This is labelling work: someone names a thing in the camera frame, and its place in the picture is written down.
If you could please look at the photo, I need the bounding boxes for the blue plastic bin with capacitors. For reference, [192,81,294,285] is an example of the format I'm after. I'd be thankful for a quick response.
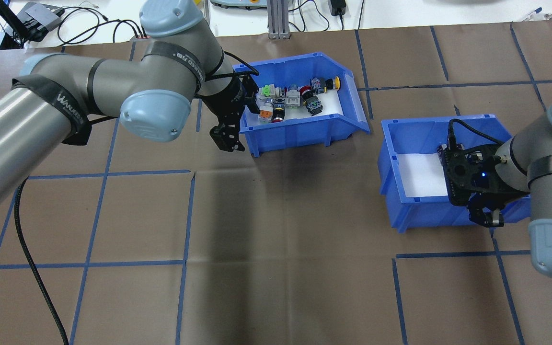
[378,114,531,234]

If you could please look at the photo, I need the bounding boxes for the grey power adapter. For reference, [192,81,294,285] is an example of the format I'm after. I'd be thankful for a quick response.
[23,1,64,30]

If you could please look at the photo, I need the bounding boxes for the white grey button switch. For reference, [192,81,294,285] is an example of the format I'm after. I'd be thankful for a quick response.
[285,85,302,108]

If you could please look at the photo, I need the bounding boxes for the teal grey device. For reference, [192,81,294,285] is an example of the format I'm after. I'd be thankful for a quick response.
[209,0,268,11]

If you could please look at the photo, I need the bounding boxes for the white foam bin liner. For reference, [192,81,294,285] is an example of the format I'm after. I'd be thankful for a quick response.
[397,152,449,198]

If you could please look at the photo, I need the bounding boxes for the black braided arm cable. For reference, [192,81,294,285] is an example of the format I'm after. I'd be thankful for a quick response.
[447,118,506,161]
[14,50,260,345]

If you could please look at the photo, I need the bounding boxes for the black stand bracket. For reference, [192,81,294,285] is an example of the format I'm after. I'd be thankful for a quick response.
[0,0,35,45]

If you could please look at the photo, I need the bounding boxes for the pile of push-button switches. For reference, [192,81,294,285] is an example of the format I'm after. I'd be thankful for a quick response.
[252,79,344,126]

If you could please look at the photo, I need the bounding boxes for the black power cable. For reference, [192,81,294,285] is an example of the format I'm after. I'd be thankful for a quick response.
[57,6,148,39]

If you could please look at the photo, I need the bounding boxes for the black push button switch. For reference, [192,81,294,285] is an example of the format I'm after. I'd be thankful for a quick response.
[301,86,324,116]

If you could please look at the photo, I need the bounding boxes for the yellow head push button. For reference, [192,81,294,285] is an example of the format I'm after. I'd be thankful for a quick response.
[310,76,342,94]

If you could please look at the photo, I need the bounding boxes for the aluminium profile post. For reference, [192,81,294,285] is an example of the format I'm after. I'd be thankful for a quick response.
[267,0,290,40]

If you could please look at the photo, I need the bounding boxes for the blue plastic bin with buttons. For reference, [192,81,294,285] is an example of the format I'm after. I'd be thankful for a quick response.
[234,52,371,158]

